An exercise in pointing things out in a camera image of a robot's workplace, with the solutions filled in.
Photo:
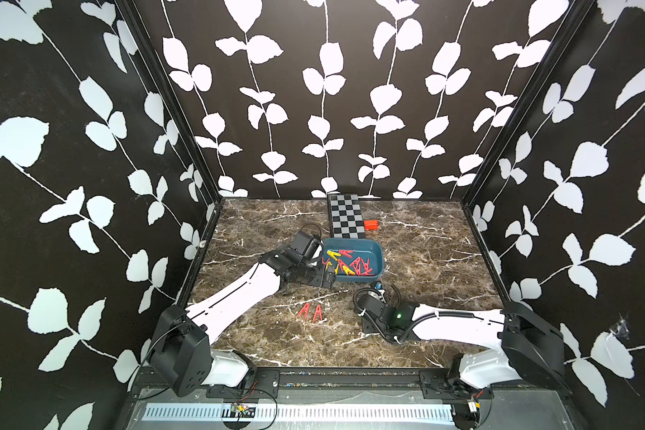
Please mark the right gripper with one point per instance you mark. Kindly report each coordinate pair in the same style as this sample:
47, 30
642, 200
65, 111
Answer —
365, 329

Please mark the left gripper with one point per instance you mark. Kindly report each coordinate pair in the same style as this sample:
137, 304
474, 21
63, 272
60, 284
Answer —
319, 279

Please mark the red clothespin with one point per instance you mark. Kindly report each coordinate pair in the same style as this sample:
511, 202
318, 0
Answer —
318, 315
304, 311

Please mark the teal storage box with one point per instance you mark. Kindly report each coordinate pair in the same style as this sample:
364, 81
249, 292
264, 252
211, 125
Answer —
357, 244

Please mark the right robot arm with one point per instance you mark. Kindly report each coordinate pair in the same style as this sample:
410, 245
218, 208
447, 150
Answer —
518, 345

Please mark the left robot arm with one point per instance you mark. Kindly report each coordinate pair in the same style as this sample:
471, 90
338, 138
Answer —
181, 352

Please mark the black white checkerboard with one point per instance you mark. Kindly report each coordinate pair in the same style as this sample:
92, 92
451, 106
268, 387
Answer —
346, 220

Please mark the small red block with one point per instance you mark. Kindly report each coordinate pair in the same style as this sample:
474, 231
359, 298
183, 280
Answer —
370, 225

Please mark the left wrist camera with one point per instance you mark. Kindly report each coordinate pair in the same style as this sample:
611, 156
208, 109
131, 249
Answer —
306, 246

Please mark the white slotted cable duct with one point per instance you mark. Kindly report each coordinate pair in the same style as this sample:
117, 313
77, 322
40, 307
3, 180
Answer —
266, 413

